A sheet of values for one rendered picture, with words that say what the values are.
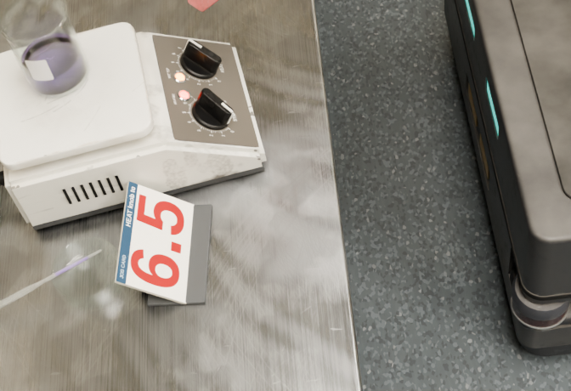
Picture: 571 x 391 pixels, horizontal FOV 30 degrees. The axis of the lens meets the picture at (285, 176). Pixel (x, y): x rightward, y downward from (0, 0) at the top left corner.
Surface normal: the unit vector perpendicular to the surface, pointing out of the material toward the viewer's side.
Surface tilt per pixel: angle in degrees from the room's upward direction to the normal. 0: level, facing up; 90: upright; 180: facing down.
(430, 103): 0
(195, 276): 0
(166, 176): 90
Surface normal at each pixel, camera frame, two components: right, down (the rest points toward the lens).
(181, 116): 0.38, -0.62
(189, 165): 0.22, 0.78
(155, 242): 0.54, -0.47
